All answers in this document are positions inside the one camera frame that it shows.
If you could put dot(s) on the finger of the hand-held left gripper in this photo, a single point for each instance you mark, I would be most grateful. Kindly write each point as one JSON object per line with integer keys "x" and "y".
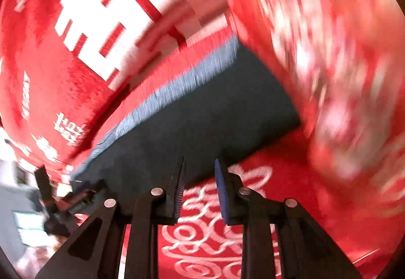
{"x": 85, "y": 195}
{"x": 43, "y": 185}

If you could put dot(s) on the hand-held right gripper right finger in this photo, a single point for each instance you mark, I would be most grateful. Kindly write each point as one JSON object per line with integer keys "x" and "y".
{"x": 221, "y": 193}

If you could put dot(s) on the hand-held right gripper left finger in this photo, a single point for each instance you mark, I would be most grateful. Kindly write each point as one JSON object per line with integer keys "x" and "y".
{"x": 177, "y": 190}

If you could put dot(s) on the black pants with blue waistband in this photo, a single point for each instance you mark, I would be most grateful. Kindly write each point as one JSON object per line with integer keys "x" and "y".
{"x": 205, "y": 127}

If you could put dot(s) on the red swirl-patterned cloth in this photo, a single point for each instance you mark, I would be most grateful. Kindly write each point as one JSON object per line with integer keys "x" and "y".
{"x": 205, "y": 244}

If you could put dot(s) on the red printed sofa cover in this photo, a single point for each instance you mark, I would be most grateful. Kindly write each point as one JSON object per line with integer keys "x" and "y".
{"x": 47, "y": 76}

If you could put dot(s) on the red embroidered cushion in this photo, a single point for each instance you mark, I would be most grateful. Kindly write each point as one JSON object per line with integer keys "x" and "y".
{"x": 316, "y": 44}

